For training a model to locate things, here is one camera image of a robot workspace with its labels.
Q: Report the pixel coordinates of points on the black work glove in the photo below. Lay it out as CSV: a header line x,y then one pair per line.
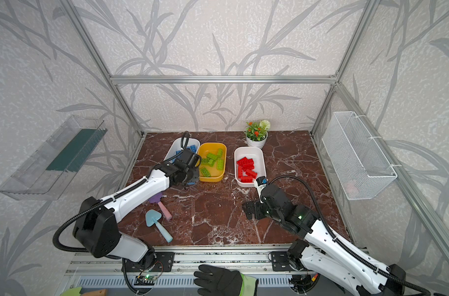
x,y
215,281

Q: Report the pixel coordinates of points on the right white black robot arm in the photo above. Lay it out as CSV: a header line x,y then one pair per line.
x,y
322,250

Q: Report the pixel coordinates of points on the clear plastic wall shelf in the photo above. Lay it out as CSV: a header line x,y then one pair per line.
x,y
46,174

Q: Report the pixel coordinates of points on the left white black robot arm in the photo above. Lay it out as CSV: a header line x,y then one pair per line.
x,y
95,229

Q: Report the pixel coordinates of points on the white rectangular bin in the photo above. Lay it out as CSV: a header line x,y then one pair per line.
x,y
256,155
176,146

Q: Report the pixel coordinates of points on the green lego brick top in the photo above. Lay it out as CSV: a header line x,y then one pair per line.
x,y
212,156

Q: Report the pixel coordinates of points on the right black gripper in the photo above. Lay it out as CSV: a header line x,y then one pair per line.
x,y
254,209

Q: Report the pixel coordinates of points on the purple pink toy spatula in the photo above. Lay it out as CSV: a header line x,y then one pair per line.
x,y
156,199

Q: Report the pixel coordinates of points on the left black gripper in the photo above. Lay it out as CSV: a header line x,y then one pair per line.
x,y
189,163

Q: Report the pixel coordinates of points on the large blue lego plate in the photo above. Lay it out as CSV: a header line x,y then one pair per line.
x,y
193,148

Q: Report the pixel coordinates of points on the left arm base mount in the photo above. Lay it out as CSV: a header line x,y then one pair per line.
x,y
161,261

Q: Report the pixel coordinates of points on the yellow rectangular bin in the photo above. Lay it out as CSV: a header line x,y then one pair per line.
x,y
206,148

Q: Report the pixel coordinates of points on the large red lego brick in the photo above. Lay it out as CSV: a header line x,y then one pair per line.
x,y
246,164

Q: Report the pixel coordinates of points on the left white rectangular bin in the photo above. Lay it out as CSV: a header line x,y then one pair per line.
x,y
176,146

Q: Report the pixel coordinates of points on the white wire mesh basket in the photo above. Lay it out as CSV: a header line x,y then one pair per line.
x,y
359,163

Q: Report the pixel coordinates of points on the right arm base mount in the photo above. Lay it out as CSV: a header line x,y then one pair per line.
x,y
283,259

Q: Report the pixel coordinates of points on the right white rectangular bin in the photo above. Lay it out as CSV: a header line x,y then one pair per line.
x,y
256,155

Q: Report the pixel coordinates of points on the teal toy spatula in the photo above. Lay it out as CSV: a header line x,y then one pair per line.
x,y
152,218

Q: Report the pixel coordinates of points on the potted artificial flower plant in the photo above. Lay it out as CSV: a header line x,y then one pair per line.
x,y
257,133

